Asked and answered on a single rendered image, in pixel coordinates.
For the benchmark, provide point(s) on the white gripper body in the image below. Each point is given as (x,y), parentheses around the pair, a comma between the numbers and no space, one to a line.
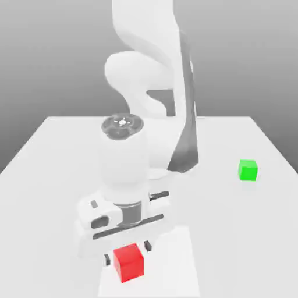
(130,229)

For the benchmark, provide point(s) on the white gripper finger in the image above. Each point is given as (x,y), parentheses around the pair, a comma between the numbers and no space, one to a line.
(148,245)
(107,259)

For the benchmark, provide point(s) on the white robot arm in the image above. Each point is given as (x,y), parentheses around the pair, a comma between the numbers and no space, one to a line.
(125,163)

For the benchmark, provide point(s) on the small red cube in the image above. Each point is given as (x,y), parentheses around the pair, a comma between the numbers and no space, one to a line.
(129,263)

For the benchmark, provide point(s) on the small green cube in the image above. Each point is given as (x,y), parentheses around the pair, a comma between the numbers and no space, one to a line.
(248,171)

